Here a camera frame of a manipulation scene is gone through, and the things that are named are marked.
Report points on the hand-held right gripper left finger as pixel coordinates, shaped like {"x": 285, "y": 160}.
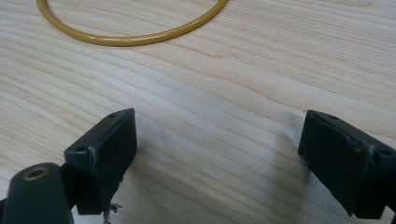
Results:
{"x": 106, "y": 155}

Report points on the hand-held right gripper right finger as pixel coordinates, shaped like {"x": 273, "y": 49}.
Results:
{"x": 339, "y": 158}

